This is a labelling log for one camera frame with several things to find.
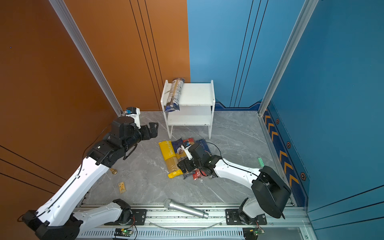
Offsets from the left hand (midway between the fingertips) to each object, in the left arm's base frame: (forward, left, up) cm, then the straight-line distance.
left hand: (151, 123), depth 70 cm
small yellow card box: (-19, +20, -33) cm, 43 cm away
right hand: (-7, -14, -24) cm, 29 cm away
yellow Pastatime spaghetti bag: (-7, -8, -29) cm, 31 cm away
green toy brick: (-3, -62, -31) cm, 69 cm away
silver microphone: (-28, -9, -30) cm, 42 cm away
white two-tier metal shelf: (+14, -21, -2) cm, 25 cm away
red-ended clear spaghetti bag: (-13, -22, -30) cm, 40 cm away
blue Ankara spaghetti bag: (+2, -11, -30) cm, 32 cm away
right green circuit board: (-39, -48, -33) cm, 70 cm away
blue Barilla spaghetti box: (+9, -26, -30) cm, 41 cm away
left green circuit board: (-39, +14, -35) cm, 54 cm away
